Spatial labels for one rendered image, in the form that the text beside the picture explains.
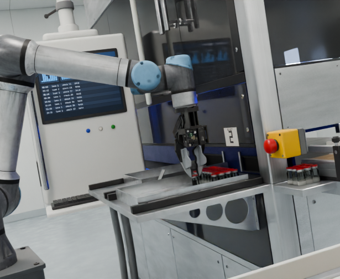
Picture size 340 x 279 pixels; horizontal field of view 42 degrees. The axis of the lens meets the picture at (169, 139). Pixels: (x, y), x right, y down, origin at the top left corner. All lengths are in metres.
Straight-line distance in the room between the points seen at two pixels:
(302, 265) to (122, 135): 1.77
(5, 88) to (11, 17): 5.51
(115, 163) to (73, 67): 1.01
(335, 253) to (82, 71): 0.88
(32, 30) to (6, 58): 5.60
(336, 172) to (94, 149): 1.24
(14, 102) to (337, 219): 1.02
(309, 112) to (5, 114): 0.89
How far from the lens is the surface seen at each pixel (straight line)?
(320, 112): 1.39
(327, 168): 1.26
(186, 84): 1.31
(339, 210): 1.45
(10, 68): 1.25
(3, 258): 1.29
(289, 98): 1.33
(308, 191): 1.20
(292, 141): 1.21
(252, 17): 1.30
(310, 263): 0.45
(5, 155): 1.38
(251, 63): 1.28
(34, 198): 6.70
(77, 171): 2.12
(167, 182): 1.49
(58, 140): 2.11
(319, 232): 1.41
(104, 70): 1.19
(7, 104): 1.37
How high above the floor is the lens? 1.12
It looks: 3 degrees down
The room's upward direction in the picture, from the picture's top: 9 degrees counter-clockwise
